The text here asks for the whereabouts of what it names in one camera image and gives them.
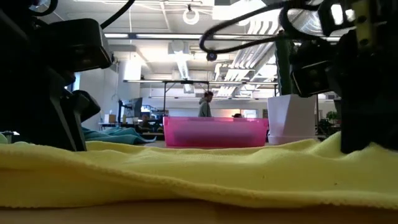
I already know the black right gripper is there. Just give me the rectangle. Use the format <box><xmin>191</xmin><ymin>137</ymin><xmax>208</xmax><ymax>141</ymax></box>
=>
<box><xmin>317</xmin><ymin>0</ymin><xmax>398</xmax><ymax>155</ymax></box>

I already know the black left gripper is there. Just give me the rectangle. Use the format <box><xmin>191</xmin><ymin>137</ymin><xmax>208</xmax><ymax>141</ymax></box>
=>
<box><xmin>0</xmin><ymin>9</ymin><xmax>102</xmax><ymax>152</ymax></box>

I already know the yellow microfiber towel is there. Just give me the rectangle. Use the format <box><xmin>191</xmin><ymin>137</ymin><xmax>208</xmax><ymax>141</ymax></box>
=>
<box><xmin>0</xmin><ymin>132</ymin><xmax>398</xmax><ymax>210</ymax></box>

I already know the monitor on black arm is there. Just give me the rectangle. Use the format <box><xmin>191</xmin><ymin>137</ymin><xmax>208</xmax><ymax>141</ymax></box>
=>
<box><xmin>118</xmin><ymin>97</ymin><xmax>143</xmax><ymax>125</ymax></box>

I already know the dark teal microfiber towel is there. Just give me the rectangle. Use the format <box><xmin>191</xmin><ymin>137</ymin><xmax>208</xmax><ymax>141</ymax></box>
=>
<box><xmin>81</xmin><ymin>126</ymin><xmax>156</xmax><ymax>146</ymax></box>

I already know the small leafy potted plant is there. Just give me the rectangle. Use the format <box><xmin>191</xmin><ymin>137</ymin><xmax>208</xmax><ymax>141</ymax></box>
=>
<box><xmin>325</xmin><ymin>111</ymin><xmax>341</xmax><ymax>124</ymax></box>

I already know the green cactus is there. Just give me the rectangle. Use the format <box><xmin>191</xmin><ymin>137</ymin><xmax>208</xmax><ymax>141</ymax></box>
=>
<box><xmin>275</xmin><ymin>34</ymin><xmax>295</xmax><ymax>96</ymax></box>

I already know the pink translucent plastic bin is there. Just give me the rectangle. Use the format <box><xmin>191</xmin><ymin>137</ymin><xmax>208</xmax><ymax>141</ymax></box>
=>
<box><xmin>163</xmin><ymin>116</ymin><xmax>269</xmax><ymax>149</ymax></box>

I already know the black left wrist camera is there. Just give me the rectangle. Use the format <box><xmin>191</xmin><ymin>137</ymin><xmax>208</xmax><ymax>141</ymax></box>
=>
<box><xmin>46</xmin><ymin>18</ymin><xmax>113</xmax><ymax>73</ymax></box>

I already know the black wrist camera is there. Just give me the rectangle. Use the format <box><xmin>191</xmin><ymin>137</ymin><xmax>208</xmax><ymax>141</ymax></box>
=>
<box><xmin>290</xmin><ymin>60</ymin><xmax>332</xmax><ymax>98</ymax></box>
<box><xmin>46</xmin><ymin>18</ymin><xmax>113</xmax><ymax>73</ymax></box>

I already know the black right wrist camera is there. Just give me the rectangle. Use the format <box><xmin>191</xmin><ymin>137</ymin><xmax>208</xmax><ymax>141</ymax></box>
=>
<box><xmin>290</xmin><ymin>60</ymin><xmax>332</xmax><ymax>98</ymax></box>

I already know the black metal frame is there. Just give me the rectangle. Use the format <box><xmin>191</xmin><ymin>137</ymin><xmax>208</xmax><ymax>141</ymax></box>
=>
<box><xmin>163</xmin><ymin>80</ymin><xmax>210</xmax><ymax>118</ymax></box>

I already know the white ring ceiling lamp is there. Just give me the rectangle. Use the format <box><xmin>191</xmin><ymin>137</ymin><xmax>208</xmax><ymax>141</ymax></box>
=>
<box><xmin>182</xmin><ymin>8</ymin><xmax>200</xmax><ymax>26</ymax></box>

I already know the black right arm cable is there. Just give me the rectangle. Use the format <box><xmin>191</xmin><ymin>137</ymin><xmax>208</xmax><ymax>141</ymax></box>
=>
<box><xmin>198</xmin><ymin>0</ymin><xmax>313</xmax><ymax>54</ymax></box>

